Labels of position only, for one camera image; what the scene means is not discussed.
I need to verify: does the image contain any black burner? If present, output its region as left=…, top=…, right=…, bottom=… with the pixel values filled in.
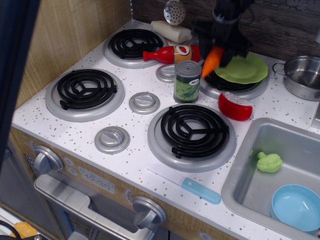
left=45, top=68, right=125, bottom=123
left=147, top=103, right=237, bottom=173
left=200, top=71, right=269, bottom=101
left=103, top=29, right=168, bottom=69

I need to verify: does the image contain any red toy ketchup bottle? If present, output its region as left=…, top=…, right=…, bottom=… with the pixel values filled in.
left=142, top=45, right=201, bottom=64

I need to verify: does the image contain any orange toy carrot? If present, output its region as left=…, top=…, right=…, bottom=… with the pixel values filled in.
left=200, top=45, right=224, bottom=78

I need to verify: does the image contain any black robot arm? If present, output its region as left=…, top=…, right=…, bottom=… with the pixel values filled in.
left=191, top=0, right=253, bottom=67

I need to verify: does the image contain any silver stovetop knob front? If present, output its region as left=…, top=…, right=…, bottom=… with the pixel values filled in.
left=94, top=126, right=130, bottom=155

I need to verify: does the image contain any blue handled toy knife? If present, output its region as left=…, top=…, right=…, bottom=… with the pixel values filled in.
left=146, top=164, right=221, bottom=204

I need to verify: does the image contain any front right black burner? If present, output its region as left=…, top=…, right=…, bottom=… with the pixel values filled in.
left=147, top=103, right=237, bottom=173

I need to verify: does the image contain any light blue toy bowl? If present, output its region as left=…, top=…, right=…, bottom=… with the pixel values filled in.
left=270, top=184, right=320, bottom=234

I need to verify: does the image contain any front left black burner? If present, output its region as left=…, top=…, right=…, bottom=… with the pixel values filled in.
left=45, top=68, right=125, bottom=123

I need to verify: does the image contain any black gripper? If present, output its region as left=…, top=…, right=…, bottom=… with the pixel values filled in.
left=191, top=13, right=252, bottom=67

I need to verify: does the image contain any oven clock display panel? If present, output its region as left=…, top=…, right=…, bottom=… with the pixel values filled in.
left=78, top=166, right=116, bottom=194

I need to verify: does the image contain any hanging metal skimmer ladle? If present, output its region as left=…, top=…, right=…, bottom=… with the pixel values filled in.
left=163, top=0, right=186, bottom=26

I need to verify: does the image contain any silver oven dial left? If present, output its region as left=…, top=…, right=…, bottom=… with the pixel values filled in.
left=33, top=145, right=64, bottom=175

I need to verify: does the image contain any silver oven dial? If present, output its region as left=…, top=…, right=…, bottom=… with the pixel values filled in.
left=33, top=145, right=64, bottom=175
left=132, top=196, right=167, bottom=229

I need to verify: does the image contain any back left black burner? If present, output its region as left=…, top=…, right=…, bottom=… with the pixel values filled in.
left=103, top=29, right=168, bottom=69

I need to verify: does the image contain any green toy plate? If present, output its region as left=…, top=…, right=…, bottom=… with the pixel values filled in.
left=214, top=53, right=269, bottom=85

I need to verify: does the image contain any yellow object on floor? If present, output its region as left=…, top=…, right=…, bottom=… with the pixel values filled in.
left=13, top=222, right=38, bottom=239

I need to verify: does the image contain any silver oven dial right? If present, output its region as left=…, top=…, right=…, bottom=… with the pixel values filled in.
left=132, top=196, right=167, bottom=229

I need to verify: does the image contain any red toy cheese wedge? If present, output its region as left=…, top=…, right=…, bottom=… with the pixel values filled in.
left=218, top=91, right=253, bottom=121

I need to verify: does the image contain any silver oven door handle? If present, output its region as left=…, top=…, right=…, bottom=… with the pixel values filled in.
left=34, top=175, right=155, bottom=240

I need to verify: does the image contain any back right black burner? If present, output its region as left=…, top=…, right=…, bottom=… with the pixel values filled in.
left=200, top=71, right=269, bottom=101

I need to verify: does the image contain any silver stovetop knob middle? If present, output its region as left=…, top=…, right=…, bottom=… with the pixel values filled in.
left=128, top=92, right=160, bottom=115

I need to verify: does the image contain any green toy pea can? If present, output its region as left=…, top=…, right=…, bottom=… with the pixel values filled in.
left=173, top=60, right=202, bottom=103

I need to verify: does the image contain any green toy broccoli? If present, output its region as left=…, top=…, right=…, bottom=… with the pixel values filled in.
left=257, top=152, right=283, bottom=173

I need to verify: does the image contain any silver stovetop knob back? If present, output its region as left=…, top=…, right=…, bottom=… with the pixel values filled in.
left=155, top=64, right=175, bottom=84

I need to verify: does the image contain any silver stovetop knob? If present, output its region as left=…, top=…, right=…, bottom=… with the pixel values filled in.
left=128, top=92, right=160, bottom=115
left=94, top=126, right=130, bottom=155
left=155, top=64, right=175, bottom=84

